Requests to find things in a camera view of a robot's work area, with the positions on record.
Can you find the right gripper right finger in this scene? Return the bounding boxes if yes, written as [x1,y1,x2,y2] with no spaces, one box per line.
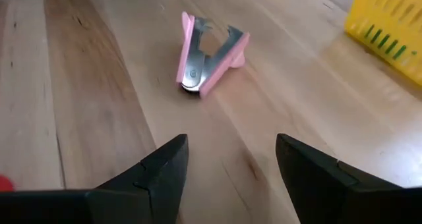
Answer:
[276,134,422,224]

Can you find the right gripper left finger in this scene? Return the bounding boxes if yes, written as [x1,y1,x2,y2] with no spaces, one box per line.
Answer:
[0,134,189,224]

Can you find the short red stapler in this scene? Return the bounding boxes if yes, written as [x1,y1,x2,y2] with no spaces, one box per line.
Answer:
[0,175,16,192]

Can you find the yellow plastic basket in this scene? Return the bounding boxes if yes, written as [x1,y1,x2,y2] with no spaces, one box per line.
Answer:
[344,0,422,86]

